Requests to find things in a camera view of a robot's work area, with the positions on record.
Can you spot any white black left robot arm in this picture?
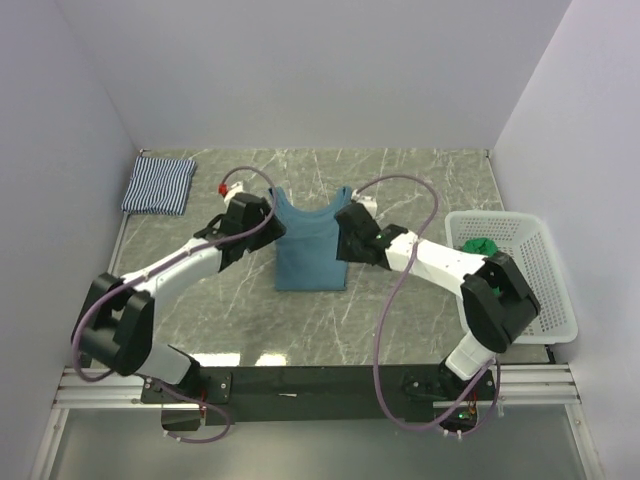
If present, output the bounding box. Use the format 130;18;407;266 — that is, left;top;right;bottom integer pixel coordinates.
71;192;285;402

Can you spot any white plastic laundry basket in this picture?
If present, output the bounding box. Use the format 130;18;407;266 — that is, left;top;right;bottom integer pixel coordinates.
445;210;578;345

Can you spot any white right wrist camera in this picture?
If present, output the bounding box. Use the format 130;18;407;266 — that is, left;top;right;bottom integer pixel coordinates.
351;191;378;218

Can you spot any blue white striped tank top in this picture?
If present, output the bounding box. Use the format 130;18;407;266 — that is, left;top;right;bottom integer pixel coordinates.
121;156;197;216

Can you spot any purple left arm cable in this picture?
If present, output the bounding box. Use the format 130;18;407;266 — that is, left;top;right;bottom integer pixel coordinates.
72;165;277;446

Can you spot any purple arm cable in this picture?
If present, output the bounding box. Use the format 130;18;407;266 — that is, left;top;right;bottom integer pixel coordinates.
72;165;277;446
352;174;504;434

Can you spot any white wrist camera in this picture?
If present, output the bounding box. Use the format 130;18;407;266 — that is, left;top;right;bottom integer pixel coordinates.
218;181;247;205
351;191;378;218

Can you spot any green tank top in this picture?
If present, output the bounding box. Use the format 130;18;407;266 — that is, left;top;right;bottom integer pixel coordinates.
460;237;501;297

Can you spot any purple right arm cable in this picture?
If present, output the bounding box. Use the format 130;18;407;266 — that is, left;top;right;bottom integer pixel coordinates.
352;174;504;434

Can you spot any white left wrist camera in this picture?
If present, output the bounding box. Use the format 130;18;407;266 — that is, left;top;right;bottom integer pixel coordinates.
218;181;247;205

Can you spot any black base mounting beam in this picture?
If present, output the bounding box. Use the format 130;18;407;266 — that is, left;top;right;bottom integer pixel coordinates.
141;364;496;431

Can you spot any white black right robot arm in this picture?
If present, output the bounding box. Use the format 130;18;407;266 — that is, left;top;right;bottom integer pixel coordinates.
335;202;541;399

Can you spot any teal blue tank top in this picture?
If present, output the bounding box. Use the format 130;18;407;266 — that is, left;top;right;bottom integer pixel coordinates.
269;186;352;292

